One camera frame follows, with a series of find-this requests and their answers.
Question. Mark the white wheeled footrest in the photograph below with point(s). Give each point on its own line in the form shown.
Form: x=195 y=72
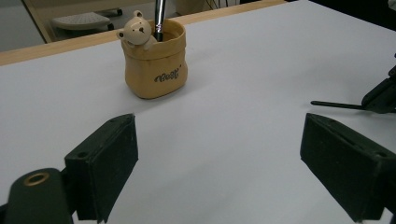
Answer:
x=81 y=21

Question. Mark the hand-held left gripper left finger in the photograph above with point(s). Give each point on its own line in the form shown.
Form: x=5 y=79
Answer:
x=106 y=168

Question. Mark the thin black stick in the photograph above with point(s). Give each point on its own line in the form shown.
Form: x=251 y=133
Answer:
x=336 y=104

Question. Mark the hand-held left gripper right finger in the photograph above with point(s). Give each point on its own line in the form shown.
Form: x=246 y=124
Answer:
x=345 y=168

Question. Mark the white partition panel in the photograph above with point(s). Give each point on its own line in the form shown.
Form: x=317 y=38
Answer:
x=15 y=25

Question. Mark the tan bear pen holder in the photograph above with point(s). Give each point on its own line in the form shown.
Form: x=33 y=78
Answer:
x=155 y=68

